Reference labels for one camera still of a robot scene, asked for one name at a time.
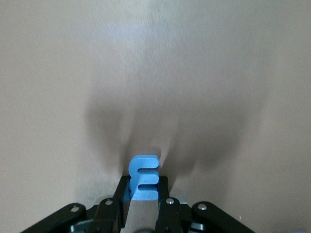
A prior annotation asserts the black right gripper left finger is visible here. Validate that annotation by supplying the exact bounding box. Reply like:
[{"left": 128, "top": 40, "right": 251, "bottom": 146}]
[{"left": 20, "top": 176, "right": 132, "bottom": 233}]

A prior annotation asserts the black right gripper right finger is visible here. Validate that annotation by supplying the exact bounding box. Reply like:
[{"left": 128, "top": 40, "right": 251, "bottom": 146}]
[{"left": 155, "top": 177, "right": 256, "bottom": 233}]

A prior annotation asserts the blue small letter m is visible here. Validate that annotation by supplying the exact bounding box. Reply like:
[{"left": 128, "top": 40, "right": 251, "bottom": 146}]
[{"left": 128, "top": 154, "right": 160, "bottom": 201}]

